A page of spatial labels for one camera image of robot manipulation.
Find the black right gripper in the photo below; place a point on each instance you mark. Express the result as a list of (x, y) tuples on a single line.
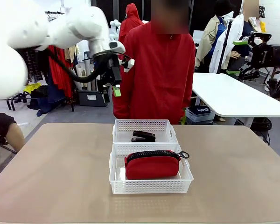
[(270, 57)]

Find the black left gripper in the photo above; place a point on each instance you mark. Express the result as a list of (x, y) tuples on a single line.
[(113, 72)]

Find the black stapler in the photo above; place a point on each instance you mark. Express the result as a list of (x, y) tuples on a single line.
[(143, 134)]

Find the red zipper pencil pouch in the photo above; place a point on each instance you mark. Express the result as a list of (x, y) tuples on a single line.
[(151, 166)]

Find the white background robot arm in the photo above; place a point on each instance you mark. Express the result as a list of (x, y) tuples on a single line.
[(114, 28)]

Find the person's right forearm red sleeve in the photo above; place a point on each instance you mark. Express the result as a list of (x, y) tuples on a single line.
[(121, 105)]

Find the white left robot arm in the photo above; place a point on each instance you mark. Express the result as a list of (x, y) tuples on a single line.
[(14, 28)]

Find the person's left forearm red sleeve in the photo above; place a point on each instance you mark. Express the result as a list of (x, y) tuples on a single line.
[(185, 100)]

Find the grey plastic storage bin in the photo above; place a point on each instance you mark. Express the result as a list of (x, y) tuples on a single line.
[(91, 99)]

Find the white coat on stand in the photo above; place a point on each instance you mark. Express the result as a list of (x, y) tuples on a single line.
[(235, 32)]

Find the background person in navy top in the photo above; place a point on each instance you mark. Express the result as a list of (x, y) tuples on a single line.
[(246, 30)]

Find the tall white cardboard tube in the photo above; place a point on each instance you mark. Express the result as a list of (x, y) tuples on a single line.
[(87, 67)]

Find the mannequin in beige coat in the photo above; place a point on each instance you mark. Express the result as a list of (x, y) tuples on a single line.
[(207, 35)]

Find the black metal clothes rack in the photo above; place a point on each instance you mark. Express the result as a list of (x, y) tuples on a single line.
[(72, 102)]

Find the white work table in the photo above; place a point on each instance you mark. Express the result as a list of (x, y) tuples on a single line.
[(235, 102)]

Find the white perforated plastic basket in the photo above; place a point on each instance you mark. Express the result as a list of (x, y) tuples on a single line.
[(149, 186), (144, 124)]

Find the person in red jacket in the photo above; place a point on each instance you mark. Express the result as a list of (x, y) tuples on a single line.
[(158, 70)]

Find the blue clothing pile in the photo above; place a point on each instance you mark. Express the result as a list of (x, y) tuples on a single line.
[(53, 98)]

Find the red hanging dress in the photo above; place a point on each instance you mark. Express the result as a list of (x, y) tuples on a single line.
[(58, 70)]

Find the clear box with dark cloth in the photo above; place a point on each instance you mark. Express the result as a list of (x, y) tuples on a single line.
[(199, 114)]

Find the dark bag under table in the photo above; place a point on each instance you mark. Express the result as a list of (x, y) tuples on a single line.
[(261, 128)]

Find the background person in red hoodie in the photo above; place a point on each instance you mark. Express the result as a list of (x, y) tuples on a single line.
[(130, 18)]

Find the yellow cloth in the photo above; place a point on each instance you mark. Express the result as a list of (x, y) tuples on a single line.
[(32, 87)]

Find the seated person in black shorts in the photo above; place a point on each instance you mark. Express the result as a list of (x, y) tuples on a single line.
[(11, 130)]

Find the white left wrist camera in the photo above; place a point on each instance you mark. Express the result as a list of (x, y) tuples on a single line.
[(129, 65)]

